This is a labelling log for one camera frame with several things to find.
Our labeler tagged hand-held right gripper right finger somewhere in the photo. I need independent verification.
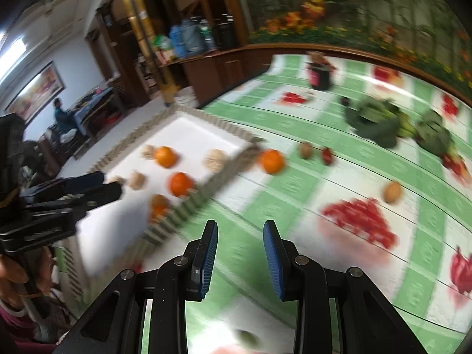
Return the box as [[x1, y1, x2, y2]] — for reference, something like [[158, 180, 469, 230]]
[[263, 220, 425, 354]]

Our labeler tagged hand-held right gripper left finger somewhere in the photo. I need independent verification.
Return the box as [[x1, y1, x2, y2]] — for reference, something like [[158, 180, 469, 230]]
[[55, 219, 219, 354]]

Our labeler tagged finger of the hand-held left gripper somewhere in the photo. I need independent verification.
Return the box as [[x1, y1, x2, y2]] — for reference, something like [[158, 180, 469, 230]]
[[22, 172, 106, 197], [32, 181, 123, 215]]

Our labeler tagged orange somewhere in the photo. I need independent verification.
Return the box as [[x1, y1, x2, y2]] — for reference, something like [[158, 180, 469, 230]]
[[155, 147, 177, 168], [169, 172, 195, 197], [150, 194, 171, 224], [260, 149, 286, 175]]

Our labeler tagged white box with striped rim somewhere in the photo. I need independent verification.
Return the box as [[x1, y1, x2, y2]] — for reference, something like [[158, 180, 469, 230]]
[[59, 105, 266, 299]]

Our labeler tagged person's left hand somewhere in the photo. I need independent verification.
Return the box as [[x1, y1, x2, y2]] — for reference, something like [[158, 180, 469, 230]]
[[0, 246, 57, 305]]

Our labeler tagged green checked printed tablecloth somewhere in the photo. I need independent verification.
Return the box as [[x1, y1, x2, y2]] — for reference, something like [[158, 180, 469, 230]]
[[140, 53, 472, 354]]

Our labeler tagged table with blue cloth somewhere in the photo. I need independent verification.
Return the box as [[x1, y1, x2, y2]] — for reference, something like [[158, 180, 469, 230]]
[[72, 86, 119, 137]]

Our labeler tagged pile of cherry tomatoes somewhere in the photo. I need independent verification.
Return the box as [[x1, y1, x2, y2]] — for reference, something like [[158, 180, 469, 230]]
[[321, 198, 399, 249]]

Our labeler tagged white bucket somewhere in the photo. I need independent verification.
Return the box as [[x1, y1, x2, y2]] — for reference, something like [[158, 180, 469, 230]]
[[173, 86, 200, 109]]

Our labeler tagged green packet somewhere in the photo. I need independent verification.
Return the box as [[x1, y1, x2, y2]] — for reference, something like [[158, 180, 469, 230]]
[[153, 33, 176, 61]]

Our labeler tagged blue water jug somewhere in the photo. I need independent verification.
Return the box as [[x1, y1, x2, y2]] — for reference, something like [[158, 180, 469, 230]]
[[169, 26, 187, 60]]

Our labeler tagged large leafy green vegetable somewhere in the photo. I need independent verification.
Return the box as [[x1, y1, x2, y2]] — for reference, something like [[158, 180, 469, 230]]
[[345, 96, 402, 148]]

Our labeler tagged brown wooden cabinet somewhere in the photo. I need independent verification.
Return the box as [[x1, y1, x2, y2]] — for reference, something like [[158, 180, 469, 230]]
[[158, 46, 273, 107]]

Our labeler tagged grey-blue water jug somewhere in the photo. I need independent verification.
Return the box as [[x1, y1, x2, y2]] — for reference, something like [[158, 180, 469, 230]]
[[181, 20, 207, 54]]

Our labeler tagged clear plastic bottle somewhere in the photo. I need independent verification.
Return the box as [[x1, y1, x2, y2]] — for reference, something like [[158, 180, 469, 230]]
[[199, 18, 218, 50]]

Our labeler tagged black jar with pink label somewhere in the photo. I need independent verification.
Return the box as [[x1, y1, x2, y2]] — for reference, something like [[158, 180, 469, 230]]
[[309, 63, 332, 91]]

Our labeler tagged small leafy green vegetable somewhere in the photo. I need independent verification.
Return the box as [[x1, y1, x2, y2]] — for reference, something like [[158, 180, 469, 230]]
[[417, 109, 454, 157]]

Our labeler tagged framed wall painting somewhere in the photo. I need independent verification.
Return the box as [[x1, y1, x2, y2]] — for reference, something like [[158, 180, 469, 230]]
[[4, 61, 67, 126]]

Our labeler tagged flower and bamboo wall mural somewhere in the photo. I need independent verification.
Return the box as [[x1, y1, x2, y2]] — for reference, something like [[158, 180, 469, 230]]
[[232, 0, 472, 93]]

